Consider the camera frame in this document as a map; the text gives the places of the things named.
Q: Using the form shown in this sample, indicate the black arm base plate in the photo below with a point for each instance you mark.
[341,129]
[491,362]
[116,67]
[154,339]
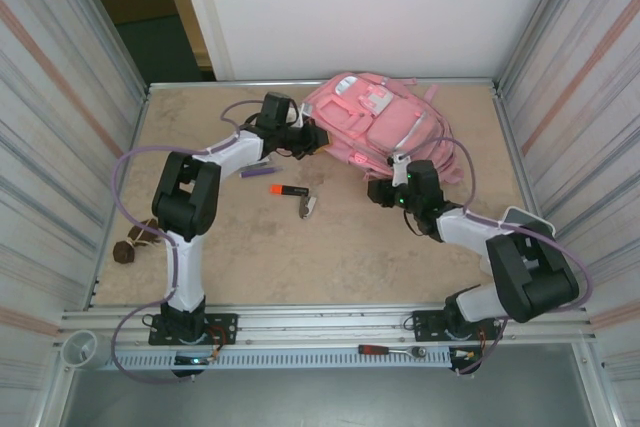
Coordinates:
[425,324]
[222,327]

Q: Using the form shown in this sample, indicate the black highlighter with orange cap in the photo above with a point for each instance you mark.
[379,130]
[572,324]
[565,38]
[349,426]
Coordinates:
[295,191]

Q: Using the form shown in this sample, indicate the small electronics board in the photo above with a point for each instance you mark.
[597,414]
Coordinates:
[192,360]
[467,354]

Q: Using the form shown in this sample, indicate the purple pen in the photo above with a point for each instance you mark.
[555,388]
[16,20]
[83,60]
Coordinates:
[260,172]

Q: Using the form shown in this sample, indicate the pink student backpack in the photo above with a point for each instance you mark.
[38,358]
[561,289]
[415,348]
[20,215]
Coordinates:
[350,112]

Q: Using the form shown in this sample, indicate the small silver flash drive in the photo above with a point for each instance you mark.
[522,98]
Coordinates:
[307,207]

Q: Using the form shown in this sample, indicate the aluminium mounting rail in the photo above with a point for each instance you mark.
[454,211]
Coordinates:
[325,319]

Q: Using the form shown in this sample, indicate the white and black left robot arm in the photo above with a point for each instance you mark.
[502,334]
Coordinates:
[187,267]

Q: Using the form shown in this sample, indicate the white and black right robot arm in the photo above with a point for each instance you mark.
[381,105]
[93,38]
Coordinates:
[465,229]

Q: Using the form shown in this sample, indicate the small grey rectangular box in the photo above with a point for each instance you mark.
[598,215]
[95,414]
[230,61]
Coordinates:
[257,166]

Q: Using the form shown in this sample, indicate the white door frame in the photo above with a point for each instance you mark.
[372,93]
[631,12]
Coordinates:
[200,12]

